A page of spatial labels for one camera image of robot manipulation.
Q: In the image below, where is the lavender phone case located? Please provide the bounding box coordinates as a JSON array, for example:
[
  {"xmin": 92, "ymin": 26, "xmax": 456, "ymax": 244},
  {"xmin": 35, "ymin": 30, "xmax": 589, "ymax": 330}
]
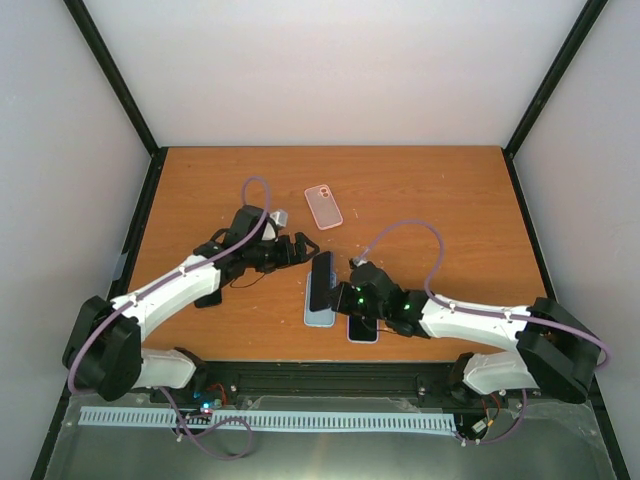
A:
[{"xmin": 346, "ymin": 314, "xmax": 380, "ymax": 344}]

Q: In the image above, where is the light blue phone case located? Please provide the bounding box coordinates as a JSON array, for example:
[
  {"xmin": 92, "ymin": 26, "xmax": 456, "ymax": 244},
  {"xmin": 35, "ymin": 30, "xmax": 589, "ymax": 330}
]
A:
[{"xmin": 303, "ymin": 273, "xmax": 336, "ymax": 328}]

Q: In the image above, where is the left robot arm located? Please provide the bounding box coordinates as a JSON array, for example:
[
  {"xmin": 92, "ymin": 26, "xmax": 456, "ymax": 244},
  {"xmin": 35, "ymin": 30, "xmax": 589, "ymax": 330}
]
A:
[{"xmin": 62, "ymin": 205, "xmax": 319, "ymax": 403}]

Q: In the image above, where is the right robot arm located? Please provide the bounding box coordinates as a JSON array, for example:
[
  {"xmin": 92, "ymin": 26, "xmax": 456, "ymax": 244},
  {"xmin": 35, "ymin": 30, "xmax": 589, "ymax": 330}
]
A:
[{"xmin": 326, "ymin": 262, "xmax": 605, "ymax": 404}]

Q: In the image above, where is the pink phone case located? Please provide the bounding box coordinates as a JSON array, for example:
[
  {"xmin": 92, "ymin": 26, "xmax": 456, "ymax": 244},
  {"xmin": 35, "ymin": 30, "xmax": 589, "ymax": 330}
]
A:
[{"xmin": 304, "ymin": 184, "xmax": 343, "ymax": 231}]

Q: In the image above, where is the small green led board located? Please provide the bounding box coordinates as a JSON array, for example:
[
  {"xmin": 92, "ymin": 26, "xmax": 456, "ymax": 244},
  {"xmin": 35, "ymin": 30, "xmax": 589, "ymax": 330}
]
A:
[{"xmin": 199, "ymin": 398, "xmax": 224, "ymax": 415}]

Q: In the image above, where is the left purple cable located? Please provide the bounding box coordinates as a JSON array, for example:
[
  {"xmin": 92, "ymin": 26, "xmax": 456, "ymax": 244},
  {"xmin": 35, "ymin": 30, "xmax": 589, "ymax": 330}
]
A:
[{"xmin": 67, "ymin": 175, "xmax": 274, "ymax": 394}]

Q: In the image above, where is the purple cable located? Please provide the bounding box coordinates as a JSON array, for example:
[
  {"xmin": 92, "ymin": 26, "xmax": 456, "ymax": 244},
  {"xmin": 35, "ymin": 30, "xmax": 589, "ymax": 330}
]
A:
[
  {"xmin": 67, "ymin": 175, "xmax": 274, "ymax": 394},
  {"xmin": 359, "ymin": 219, "xmax": 612, "ymax": 371}
]

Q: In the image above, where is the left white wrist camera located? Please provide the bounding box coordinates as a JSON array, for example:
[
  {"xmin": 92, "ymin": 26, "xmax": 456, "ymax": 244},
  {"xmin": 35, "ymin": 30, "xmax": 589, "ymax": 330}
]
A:
[{"xmin": 270, "ymin": 209, "xmax": 288, "ymax": 229}]

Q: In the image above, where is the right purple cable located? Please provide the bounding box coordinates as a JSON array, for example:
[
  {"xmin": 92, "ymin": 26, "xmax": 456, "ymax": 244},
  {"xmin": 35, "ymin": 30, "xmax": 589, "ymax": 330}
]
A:
[{"xmin": 359, "ymin": 219, "xmax": 612, "ymax": 371}]

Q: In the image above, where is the light blue cable duct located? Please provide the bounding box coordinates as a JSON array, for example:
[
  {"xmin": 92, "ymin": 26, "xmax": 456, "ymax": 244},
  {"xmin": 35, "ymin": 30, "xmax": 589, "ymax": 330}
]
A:
[{"xmin": 77, "ymin": 406, "xmax": 456, "ymax": 436}]

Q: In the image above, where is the left black frame post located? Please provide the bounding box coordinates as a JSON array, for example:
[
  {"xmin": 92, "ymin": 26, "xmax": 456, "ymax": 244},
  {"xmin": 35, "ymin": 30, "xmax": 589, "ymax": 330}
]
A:
[{"xmin": 63, "ymin": 0, "xmax": 166, "ymax": 161}]

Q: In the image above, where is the black frame post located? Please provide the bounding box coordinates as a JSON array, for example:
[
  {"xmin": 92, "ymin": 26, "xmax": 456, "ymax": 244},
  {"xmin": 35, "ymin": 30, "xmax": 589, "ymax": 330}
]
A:
[
  {"xmin": 63, "ymin": 0, "xmax": 166, "ymax": 161},
  {"xmin": 503, "ymin": 0, "xmax": 609, "ymax": 156}
]

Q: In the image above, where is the right black frame post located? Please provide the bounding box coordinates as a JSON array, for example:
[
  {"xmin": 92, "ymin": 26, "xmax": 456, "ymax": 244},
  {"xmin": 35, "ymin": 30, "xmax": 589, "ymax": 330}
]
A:
[{"xmin": 503, "ymin": 0, "xmax": 609, "ymax": 156}]

